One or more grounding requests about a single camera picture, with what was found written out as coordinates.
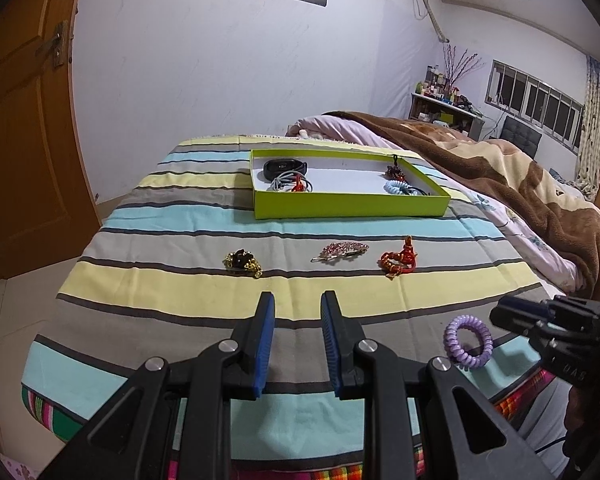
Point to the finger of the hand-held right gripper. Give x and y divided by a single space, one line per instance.
525 310

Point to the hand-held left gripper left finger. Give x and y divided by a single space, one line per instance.
264 345

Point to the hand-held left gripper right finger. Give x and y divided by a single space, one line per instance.
332 345

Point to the green cardboard box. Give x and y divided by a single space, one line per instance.
350 207

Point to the black watch band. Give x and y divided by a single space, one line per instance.
280 165

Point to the pink plaid blanket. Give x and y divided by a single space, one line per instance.
517 395

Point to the gold and dark brooch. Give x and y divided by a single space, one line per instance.
241 260

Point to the pink rhinestone hair clip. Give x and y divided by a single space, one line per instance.
340 250

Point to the brown fleece blanket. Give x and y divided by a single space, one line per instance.
530 200

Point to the striped bed sheet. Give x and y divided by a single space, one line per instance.
180 270

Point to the black chair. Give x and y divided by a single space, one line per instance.
520 135

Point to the patterned window curtain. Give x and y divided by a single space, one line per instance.
597 125

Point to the white desk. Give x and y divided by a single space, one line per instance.
445 117

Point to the window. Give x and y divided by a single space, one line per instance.
530 100

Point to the group of bottles on desk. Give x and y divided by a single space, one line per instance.
440 87

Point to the purple branches in vase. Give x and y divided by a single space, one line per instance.
457 62

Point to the wooden door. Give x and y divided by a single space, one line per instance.
30 160

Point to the metal door latch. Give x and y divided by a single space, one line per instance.
55 45

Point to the white wall pipe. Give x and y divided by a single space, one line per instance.
432 10

